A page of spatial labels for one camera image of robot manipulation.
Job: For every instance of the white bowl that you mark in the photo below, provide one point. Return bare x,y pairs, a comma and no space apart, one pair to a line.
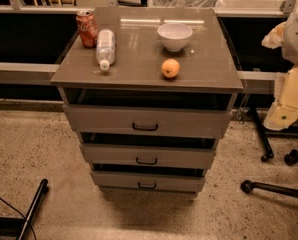
174,36

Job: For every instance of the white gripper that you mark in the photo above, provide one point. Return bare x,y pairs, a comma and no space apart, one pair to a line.
297,39

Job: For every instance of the metal railing frame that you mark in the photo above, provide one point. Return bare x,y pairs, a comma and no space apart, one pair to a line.
34,20

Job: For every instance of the orange fruit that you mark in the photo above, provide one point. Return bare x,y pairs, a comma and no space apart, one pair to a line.
170,68

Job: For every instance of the red soda can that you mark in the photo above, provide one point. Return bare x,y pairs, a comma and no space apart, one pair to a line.
87,27

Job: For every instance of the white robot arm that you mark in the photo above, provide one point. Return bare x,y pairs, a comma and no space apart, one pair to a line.
285,35

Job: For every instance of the black stand leg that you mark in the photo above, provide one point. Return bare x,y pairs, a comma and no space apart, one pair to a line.
28,220

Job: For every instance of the grey bottom drawer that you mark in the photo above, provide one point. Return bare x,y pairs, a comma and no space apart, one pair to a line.
149,182

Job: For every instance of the grey middle drawer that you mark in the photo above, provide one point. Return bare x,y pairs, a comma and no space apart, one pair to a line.
147,156

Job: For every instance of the grey top drawer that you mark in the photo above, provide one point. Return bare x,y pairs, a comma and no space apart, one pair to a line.
147,121

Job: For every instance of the clear plastic water bottle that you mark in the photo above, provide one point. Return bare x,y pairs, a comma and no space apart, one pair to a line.
105,49

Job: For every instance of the grey drawer cabinet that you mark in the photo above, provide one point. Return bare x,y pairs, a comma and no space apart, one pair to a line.
207,81

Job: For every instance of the grey drawer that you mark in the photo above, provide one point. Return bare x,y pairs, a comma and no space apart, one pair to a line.
147,121
147,156
149,182

